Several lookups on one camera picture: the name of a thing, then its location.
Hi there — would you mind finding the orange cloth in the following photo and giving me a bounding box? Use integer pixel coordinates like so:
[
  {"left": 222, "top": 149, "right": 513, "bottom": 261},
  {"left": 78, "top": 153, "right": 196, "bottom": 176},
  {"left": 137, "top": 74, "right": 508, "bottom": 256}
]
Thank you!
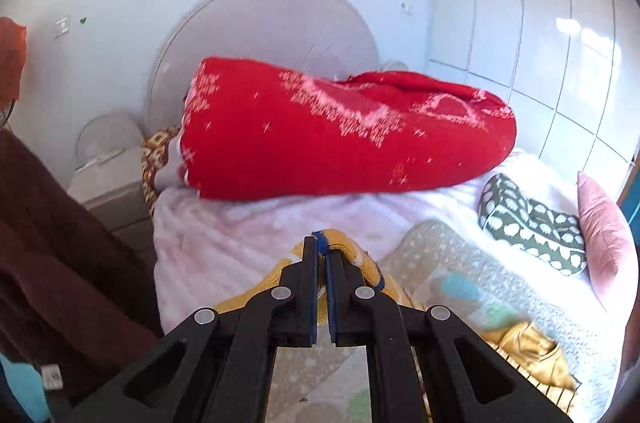
[{"left": 0, "top": 17, "right": 27, "bottom": 101}]

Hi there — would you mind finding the red snowflake blanket roll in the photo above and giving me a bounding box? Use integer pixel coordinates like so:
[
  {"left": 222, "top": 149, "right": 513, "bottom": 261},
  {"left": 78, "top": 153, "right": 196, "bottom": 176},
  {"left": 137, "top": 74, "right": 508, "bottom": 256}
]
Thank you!
[{"left": 181, "top": 57, "right": 517, "bottom": 200}]

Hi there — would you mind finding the yellow brown patterned pillow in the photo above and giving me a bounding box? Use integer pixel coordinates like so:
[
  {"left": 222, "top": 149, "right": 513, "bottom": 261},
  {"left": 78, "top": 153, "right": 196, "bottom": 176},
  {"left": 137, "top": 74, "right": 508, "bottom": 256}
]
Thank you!
[{"left": 141, "top": 125, "right": 183, "bottom": 216}]

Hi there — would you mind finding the teal door panel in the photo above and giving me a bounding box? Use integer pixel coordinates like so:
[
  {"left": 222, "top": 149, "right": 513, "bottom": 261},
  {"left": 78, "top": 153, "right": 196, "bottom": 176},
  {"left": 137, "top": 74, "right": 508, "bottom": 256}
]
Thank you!
[{"left": 616, "top": 163, "right": 640, "bottom": 249}]

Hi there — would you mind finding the quilted heart patchwork bedspread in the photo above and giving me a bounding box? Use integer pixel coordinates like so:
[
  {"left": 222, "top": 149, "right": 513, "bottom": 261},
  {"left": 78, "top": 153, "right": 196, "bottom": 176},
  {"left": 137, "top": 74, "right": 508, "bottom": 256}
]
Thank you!
[{"left": 265, "top": 219, "right": 623, "bottom": 423}]

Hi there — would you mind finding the green white patterned pillow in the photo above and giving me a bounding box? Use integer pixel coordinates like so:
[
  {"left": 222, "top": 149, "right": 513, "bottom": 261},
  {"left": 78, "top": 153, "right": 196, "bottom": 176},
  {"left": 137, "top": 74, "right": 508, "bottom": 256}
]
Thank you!
[{"left": 478, "top": 173, "right": 587, "bottom": 277}]

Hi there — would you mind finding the glossy white wardrobe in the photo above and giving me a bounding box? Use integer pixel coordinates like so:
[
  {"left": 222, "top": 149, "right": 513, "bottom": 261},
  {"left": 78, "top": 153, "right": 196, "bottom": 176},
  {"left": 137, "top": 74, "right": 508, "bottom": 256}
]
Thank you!
[{"left": 427, "top": 0, "right": 640, "bottom": 214}]

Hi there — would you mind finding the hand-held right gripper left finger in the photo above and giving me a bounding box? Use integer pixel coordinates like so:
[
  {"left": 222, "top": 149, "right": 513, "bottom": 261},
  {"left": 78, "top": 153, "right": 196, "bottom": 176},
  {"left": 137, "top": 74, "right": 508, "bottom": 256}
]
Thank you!
[{"left": 65, "top": 235, "right": 319, "bottom": 423}]

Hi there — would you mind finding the pink pillow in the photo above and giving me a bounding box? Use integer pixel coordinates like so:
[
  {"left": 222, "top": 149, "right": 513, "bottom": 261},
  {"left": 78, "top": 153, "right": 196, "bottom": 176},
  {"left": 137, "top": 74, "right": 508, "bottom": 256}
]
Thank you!
[{"left": 576, "top": 171, "right": 640, "bottom": 311}]

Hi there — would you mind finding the white nightstand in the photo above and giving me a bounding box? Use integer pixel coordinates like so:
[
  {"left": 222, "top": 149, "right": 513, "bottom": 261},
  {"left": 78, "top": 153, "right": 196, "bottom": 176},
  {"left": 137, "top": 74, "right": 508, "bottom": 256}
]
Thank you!
[{"left": 66, "top": 112, "right": 160, "bottom": 274}]

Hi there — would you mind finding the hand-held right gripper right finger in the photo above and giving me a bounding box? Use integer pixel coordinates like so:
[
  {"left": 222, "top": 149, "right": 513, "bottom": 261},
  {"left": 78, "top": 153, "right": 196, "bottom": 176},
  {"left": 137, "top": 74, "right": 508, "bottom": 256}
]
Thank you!
[{"left": 326, "top": 248, "right": 573, "bottom": 423}]

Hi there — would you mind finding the dark brown cloth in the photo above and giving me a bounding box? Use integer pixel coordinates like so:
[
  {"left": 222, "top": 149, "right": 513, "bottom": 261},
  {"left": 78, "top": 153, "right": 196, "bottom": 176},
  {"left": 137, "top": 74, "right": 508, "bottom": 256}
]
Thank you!
[{"left": 0, "top": 128, "right": 166, "bottom": 404}]

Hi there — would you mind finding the gold yellow garment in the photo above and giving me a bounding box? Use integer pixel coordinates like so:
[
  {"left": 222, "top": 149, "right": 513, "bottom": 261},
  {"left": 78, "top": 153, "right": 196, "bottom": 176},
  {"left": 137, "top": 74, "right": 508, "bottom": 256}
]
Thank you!
[{"left": 480, "top": 320, "right": 581, "bottom": 396}]

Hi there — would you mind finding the white round headboard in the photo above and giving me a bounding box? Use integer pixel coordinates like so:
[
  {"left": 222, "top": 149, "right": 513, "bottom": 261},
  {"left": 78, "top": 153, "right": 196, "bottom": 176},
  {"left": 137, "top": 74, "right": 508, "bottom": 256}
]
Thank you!
[{"left": 148, "top": 0, "right": 382, "bottom": 134}]

